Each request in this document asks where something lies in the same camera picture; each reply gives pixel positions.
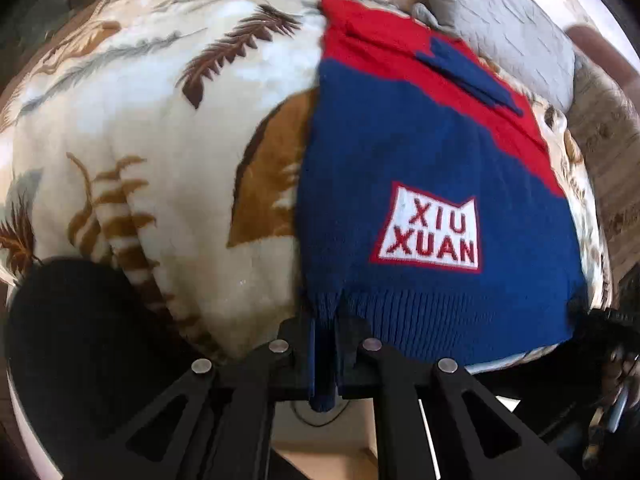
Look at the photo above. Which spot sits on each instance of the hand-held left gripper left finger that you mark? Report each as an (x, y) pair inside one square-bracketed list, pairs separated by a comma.
[(298, 360)]

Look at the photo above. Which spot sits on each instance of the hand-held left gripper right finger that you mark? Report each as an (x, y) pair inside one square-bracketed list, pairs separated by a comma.
[(354, 360)]

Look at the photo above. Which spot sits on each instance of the red and blue knit sweater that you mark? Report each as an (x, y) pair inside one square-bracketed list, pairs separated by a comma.
[(400, 160)]

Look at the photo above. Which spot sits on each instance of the dark cloth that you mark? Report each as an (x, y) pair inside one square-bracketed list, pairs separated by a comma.
[(75, 350)]

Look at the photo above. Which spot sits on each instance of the leaf print fleece blanket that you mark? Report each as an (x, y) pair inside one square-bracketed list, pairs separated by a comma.
[(165, 125)]

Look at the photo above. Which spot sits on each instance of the grey quilted pillow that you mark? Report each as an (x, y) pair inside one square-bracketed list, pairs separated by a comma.
[(500, 15)]

